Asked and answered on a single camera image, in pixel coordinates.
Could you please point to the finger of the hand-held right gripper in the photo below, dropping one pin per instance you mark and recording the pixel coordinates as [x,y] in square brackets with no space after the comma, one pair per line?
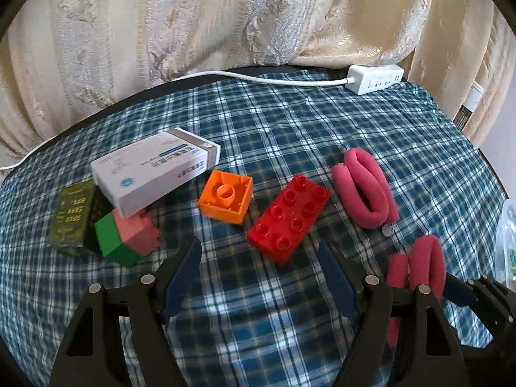
[459,290]

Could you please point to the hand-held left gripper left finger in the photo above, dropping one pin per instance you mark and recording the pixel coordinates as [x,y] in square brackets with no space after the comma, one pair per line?
[179,282]

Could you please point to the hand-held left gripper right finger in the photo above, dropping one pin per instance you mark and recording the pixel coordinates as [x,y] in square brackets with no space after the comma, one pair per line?
[336,282]

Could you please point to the pink foam hair curler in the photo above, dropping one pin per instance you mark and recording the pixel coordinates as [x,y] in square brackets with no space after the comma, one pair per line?
[431,262]
[365,185]

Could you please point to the clear plastic container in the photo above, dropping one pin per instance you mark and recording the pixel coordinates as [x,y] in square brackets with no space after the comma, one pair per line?
[508,242]

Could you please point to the red toy brick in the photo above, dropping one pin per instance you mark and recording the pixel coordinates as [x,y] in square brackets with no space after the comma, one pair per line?
[288,219]

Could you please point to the orange toy brick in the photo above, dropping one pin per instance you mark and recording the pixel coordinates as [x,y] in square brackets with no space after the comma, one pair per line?
[225,195]

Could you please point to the green box with gold print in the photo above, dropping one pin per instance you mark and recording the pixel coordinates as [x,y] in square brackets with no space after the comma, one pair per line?
[70,217]

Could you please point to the green and pink toy block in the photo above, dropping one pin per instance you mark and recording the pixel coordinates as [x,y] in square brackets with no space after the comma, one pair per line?
[121,238]

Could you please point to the white cardboard box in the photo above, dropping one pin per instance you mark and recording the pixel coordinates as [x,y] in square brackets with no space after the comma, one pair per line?
[153,165]

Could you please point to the blue plaid tablecloth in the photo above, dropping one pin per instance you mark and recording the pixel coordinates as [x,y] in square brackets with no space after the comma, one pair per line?
[250,129]

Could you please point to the white plastic device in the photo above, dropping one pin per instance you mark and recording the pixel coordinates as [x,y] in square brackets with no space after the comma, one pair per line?
[469,103]

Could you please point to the white power strip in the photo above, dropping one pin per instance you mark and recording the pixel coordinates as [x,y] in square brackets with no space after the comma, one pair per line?
[373,78]

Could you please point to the cream patterned curtain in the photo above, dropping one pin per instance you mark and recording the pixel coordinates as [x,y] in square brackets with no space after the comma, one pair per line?
[161,28]

